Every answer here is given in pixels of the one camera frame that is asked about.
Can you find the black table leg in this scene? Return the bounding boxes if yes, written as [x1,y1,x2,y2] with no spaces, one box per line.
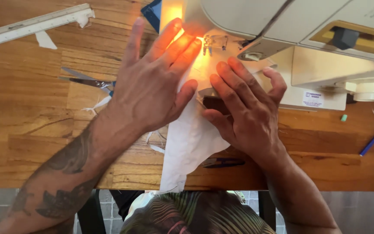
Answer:
[77,189,107,234]
[258,191,277,232]

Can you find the dark blue fabric piece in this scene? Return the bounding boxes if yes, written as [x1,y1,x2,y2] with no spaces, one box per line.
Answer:
[140,0,162,34]

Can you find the dark blue thread snips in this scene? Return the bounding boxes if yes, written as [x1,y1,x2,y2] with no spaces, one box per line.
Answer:
[201,157,246,169]

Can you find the person's right hand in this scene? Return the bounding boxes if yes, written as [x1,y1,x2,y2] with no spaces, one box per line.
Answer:
[202,57,288,161]

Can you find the long white ruler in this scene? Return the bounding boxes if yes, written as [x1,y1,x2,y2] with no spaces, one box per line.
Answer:
[0,3,95,51]

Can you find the silver scissors with blue handle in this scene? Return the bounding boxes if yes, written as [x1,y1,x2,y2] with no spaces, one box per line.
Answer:
[58,67,116,98]

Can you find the metal presser foot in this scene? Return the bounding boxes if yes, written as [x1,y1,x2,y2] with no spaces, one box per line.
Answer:
[202,35,229,56]

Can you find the black cloth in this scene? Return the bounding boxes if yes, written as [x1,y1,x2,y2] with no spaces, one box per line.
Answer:
[109,190,146,222]

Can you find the cream sewing machine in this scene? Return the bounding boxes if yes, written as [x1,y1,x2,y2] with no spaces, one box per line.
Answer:
[159,0,374,112]

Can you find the small white fabric scrap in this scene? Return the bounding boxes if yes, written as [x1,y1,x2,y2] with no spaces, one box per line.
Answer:
[35,31,58,50]

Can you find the thin white fabric strip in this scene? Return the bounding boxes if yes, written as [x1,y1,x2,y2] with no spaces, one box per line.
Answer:
[82,95,112,116]

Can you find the person's left hand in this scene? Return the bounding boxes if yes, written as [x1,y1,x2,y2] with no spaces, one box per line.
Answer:
[104,17,203,134]

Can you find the person's leaf patterned shirt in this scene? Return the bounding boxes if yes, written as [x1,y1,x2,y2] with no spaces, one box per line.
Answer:
[120,191,277,234]

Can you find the white fabric piece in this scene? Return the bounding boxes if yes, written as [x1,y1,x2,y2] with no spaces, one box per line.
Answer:
[159,31,278,193]

